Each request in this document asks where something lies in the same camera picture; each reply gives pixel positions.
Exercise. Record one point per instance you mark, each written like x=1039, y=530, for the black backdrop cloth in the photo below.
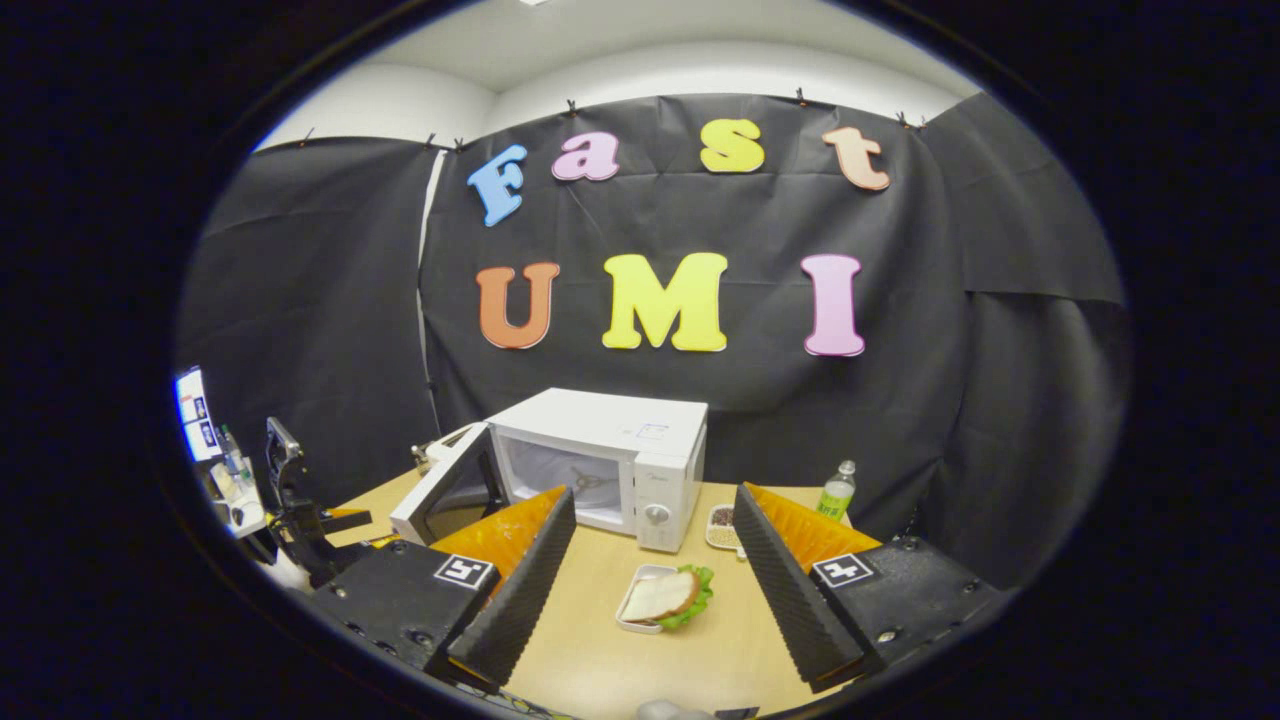
x=700, y=390

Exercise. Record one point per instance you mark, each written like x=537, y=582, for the sandwich with lettuce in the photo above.
x=665, y=595

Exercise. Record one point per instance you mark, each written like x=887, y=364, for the computer monitor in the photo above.
x=192, y=410

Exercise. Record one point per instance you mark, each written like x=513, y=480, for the white microwave oven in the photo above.
x=600, y=425

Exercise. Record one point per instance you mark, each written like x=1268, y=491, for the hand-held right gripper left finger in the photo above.
x=520, y=600

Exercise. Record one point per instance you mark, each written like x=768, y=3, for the white toaster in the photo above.
x=440, y=447

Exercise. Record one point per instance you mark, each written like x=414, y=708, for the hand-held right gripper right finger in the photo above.
x=790, y=600

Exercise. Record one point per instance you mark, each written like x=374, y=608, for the cluttered white side desk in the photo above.
x=238, y=490

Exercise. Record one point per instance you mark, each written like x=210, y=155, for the green label drink bottle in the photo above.
x=836, y=495

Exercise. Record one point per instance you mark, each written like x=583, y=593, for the white divided plate with grains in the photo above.
x=722, y=525

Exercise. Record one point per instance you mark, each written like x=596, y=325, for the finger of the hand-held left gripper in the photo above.
x=345, y=518
x=382, y=541

